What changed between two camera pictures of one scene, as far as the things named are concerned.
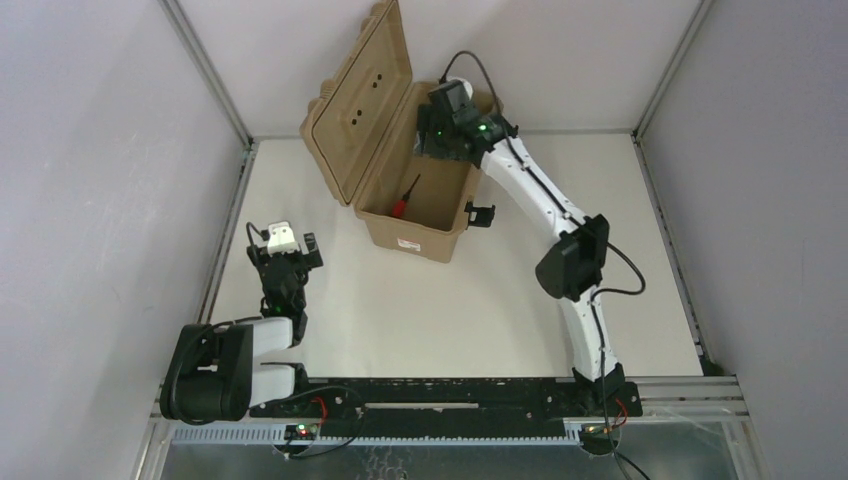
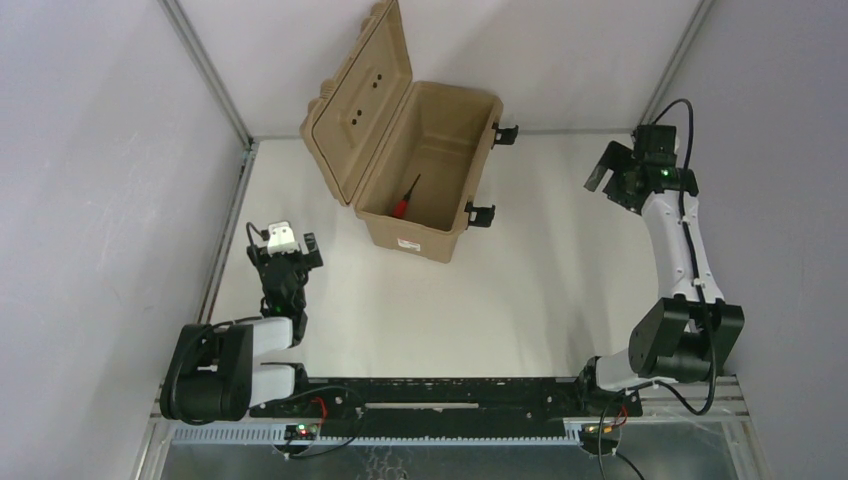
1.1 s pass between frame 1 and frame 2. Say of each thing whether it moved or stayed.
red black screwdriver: stayed
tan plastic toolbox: stayed
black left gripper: stayed
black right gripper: moved
